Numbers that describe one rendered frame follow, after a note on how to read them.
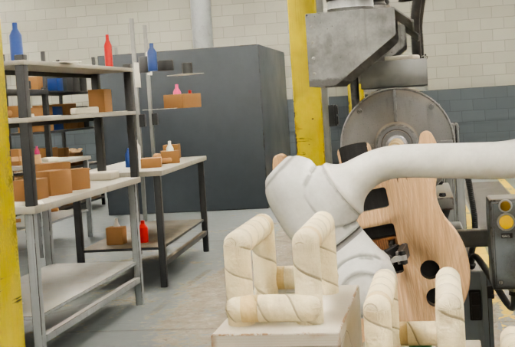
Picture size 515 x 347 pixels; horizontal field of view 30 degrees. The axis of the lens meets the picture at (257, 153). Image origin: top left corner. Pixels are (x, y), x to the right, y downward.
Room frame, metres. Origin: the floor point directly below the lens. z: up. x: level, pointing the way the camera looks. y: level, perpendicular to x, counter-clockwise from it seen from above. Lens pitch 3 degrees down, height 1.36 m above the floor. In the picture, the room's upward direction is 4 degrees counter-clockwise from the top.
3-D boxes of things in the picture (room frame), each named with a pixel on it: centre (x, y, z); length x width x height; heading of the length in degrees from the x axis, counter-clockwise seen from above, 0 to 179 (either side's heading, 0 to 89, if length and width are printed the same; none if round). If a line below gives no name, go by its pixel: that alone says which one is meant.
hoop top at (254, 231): (1.21, 0.02, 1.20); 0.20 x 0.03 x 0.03; 169
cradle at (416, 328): (1.26, -0.20, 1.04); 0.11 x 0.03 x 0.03; 80
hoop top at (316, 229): (1.19, -0.07, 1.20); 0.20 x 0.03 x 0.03; 169
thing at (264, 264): (1.29, 0.00, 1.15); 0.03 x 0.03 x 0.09
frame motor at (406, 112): (2.31, -0.35, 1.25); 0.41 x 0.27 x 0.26; 170
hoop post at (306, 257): (1.11, -0.05, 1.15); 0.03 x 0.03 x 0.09
